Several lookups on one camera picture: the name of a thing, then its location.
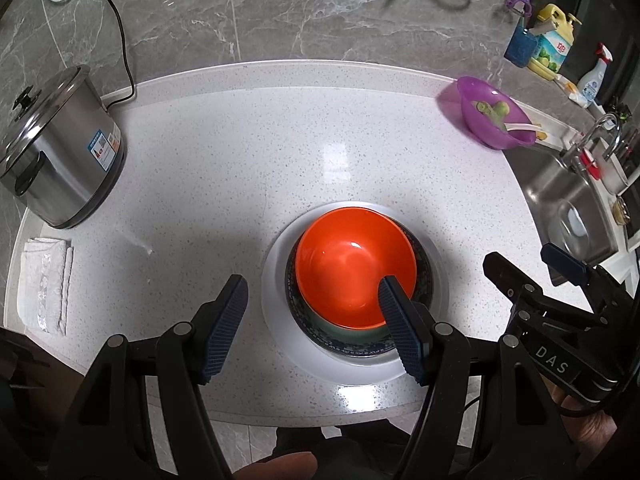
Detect white spray bottle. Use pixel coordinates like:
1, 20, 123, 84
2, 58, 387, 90
576, 43, 614, 107

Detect person's right hand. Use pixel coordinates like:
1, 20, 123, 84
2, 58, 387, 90
547, 376, 622, 462

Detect steel rice cooker lid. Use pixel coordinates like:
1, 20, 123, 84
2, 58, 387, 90
0, 66, 92, 168

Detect stainless steel sink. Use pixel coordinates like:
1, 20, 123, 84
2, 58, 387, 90
502, 145, 640, 281

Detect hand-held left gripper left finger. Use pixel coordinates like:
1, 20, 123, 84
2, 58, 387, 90
47, 274, 250, 480

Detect blue cup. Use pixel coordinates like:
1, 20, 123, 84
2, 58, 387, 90
503, 16, 538, 67

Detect green vegetable pieces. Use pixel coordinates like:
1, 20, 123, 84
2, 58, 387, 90
472, 100, 511, 124

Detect blue patterned green bowl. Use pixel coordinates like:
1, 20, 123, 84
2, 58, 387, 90
284, 225, 433, 356

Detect orange bowl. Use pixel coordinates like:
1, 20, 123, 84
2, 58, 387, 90
294, 208, 419, 331

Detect person's dark clothing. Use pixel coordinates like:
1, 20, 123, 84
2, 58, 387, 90
272, 422, 426, 480

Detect person's left hand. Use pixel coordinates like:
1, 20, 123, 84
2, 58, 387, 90
247, 452, 318, 480

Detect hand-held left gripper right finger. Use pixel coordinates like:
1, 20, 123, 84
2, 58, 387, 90
377, 275, 576, 480

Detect folded white cloth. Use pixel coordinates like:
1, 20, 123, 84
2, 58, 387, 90
17, 237, 75, 337

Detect black plug and cable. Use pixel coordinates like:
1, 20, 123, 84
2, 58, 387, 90
92, 0, 137, 108

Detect yellow dish soap bottle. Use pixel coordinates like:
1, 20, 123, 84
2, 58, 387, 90
527, 3, 583, 80

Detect large white plate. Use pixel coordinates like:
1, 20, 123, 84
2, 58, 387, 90
261, 201, 451, 386

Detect chrome faucet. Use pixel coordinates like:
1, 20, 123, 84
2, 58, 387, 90
559, 112, 625, 173

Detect white orange tube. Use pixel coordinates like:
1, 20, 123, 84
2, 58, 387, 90
554, 74, 593, 108

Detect stainless steel rice cooker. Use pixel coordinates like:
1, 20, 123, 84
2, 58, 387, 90
0, 66, 126, 230

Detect purple plastic bowl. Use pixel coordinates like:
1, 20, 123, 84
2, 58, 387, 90
437, 76, 536, 151

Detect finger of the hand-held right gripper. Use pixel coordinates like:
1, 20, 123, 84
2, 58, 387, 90
482, 251, 597, 334
540, 242, 635, 312

